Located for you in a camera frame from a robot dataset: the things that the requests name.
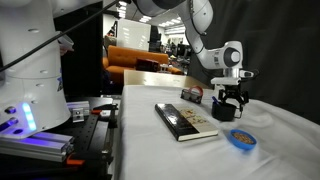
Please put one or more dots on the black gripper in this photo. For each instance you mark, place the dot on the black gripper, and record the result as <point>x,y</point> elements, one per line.
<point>231,90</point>

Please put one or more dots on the grey handheld controller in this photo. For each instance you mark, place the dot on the grey handheld controller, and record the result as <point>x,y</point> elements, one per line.
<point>66,41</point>

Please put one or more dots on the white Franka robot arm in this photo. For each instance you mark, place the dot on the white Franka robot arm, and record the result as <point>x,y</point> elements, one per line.
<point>30,66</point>

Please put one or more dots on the person's hand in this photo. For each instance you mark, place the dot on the person's hand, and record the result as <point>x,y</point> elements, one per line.
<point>63,50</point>

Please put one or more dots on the blue pen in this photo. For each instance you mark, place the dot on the blue pen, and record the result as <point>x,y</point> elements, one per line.
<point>215,100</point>

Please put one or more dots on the blue bowl of cereal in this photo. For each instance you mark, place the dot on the blue bowl of cereal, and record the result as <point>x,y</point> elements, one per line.
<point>242,138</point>

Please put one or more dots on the tape dispenser with red tape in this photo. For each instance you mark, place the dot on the tape dispenser with red tape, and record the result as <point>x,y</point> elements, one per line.
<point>191,95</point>

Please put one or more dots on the black and cream textbook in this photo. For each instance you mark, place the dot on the black and cream textbook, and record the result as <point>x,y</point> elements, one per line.
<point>186,121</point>

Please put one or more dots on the brown wooden board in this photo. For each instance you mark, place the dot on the brown wooden board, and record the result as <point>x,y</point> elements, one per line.
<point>153,79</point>

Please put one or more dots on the white tablecloth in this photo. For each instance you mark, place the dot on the white tablecloth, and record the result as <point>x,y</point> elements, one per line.
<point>166,160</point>

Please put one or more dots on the dark cushion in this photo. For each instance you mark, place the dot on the dark cushion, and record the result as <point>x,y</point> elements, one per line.
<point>146,64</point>

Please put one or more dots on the orange sofa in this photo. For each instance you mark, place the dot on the orange sofa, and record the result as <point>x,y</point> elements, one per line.
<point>133,56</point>

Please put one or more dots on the white projection screen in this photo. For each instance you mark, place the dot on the white projection screen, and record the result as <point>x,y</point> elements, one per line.
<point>133,33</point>

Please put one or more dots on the black clamp with orange grip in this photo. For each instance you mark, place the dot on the black clamp with orange grip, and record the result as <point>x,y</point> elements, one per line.
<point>86,159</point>
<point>105,108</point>

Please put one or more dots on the black perforated breadboard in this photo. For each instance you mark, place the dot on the black perforated breadboard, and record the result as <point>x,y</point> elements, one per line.
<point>86,133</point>

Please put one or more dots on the black partition panel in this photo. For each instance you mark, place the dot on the black partition panel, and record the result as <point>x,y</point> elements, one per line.
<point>83,66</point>

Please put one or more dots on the aluminium extrusion bar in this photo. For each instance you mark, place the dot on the aluminium extrusion bar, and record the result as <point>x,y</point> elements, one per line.
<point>33,151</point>
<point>78,104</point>
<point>40,138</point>

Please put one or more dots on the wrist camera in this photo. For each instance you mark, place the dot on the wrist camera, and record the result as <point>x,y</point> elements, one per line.
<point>248,73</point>

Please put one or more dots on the small metal bracket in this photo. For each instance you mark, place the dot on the small metal bracket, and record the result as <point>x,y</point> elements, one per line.
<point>77,115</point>

